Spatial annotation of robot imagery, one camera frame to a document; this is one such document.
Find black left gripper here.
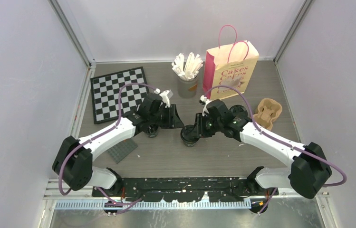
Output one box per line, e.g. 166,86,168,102
149,104,184,129

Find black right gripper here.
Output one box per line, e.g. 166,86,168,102
190,113,223,138

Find single black cup lid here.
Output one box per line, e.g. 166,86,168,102
230,105,248,118

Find pink cakes paper bag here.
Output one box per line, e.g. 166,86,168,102
202,40,259,100

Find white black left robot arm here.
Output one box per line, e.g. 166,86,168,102
52,90,184,197

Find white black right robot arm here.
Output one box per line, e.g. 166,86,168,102
194,96,332,199

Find black cup stack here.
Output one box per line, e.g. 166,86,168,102
144,124,159,138

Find grey holder cup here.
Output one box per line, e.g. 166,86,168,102
177,77,198,98

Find white wrapped stirrers bundle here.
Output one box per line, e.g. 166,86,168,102
171,52,203,82

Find grey studded baseplate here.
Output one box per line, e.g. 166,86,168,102
107,139,138,164

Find black white chessboard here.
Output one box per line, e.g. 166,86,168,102
90,66,149,124

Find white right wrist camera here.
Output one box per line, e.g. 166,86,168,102
199,95,212,116

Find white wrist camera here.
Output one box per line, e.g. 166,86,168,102
199,95,212,116
154,88,173,108

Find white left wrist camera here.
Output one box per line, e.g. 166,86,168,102
154,88,173,108

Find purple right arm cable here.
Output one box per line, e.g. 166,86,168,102
203,85,347,215

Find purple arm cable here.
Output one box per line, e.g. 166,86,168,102
203,85,347,215
58,83,161,215

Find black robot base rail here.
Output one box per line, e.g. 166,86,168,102
92,177,278,202

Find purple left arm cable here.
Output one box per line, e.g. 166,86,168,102
58,83,161,215

